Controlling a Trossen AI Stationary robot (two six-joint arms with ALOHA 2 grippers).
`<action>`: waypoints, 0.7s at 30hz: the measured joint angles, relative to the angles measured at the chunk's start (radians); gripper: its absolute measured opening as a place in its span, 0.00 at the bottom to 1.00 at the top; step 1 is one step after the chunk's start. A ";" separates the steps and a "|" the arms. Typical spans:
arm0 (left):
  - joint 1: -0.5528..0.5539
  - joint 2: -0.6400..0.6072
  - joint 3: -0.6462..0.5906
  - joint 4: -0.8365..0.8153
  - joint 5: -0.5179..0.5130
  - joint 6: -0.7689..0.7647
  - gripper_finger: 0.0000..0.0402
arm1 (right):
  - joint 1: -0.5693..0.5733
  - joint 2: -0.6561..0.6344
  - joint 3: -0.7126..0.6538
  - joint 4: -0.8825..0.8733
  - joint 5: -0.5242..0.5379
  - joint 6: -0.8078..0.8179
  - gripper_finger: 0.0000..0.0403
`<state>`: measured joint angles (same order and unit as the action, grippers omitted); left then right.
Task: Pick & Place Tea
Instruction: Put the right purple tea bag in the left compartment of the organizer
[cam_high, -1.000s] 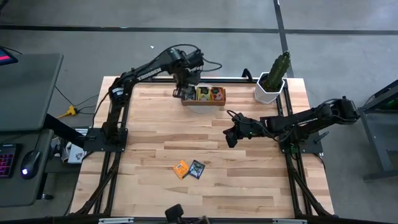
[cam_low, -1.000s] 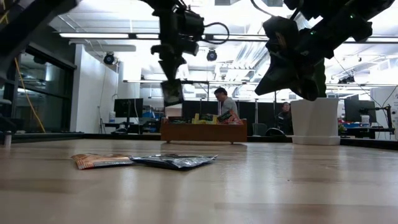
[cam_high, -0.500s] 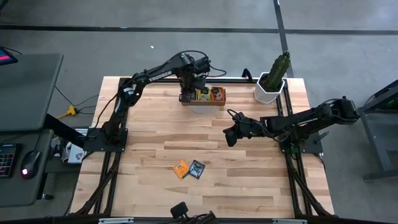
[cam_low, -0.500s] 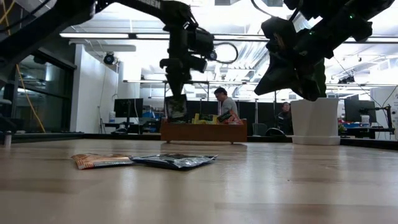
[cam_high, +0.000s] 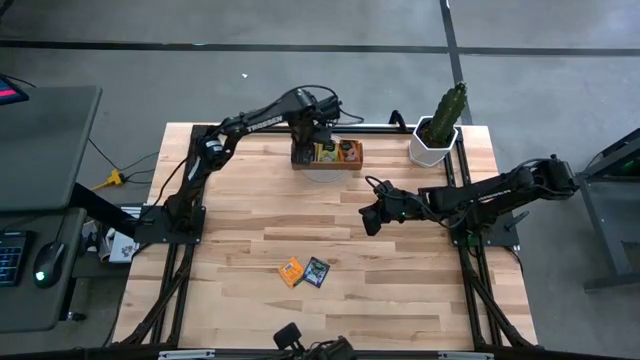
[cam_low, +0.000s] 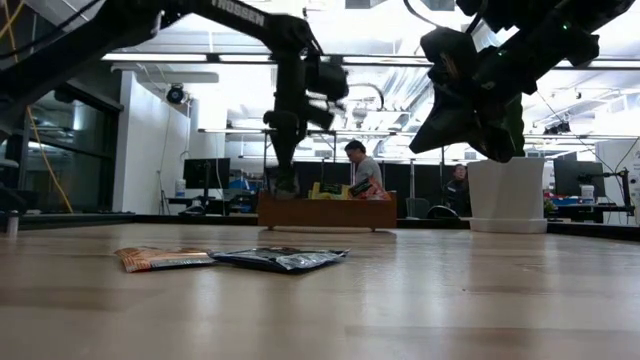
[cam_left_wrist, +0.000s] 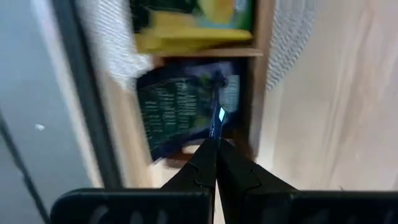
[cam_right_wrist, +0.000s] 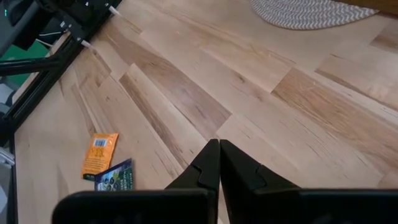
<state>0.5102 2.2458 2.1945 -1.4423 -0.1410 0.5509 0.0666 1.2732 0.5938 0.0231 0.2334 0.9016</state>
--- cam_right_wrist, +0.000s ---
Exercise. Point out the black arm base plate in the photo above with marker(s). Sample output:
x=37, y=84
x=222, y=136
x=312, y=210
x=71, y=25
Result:
x=77, y=18

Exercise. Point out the dark blue blackcurrant tea packet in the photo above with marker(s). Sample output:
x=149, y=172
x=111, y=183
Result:
x=115, y=179

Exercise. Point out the black aluminium table frame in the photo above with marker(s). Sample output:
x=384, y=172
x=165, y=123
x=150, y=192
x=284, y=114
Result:
x=46, y=79

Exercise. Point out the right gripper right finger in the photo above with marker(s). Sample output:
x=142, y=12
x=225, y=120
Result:
x=248, y=186

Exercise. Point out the grey woven round mat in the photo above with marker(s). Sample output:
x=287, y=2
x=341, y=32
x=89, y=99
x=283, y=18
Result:
x=311, y=14

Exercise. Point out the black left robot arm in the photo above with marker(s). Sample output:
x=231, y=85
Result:
x=18, y=31

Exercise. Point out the orange tea packet barcode side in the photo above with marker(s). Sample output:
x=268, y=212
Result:
x=99, y=155

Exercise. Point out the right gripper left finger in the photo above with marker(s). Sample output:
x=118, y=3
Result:
x=199, y=180

